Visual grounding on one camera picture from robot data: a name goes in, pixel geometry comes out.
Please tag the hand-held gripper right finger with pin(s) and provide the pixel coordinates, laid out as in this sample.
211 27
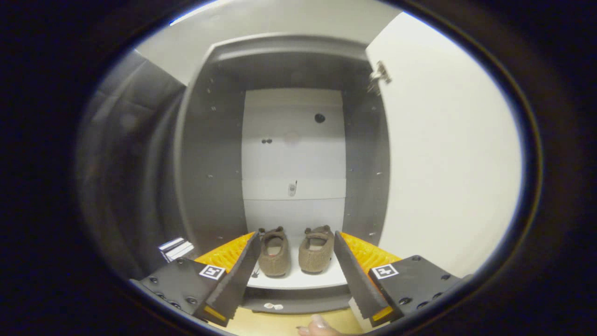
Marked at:
354 280

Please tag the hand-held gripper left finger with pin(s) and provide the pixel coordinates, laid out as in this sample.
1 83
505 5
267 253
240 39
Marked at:
240 280

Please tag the brown plush shoe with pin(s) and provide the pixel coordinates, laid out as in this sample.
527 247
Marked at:
316 254
274 256

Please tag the dark grey shoe cabinet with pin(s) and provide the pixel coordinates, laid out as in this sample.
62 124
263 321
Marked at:
210 163

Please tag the white cover book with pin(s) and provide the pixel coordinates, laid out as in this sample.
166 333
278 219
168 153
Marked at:
179 250

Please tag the dark spine book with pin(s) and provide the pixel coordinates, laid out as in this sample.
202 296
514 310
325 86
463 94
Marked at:
170 242

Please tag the black backdrop cloth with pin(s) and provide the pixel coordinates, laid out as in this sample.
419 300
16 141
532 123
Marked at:
130 163

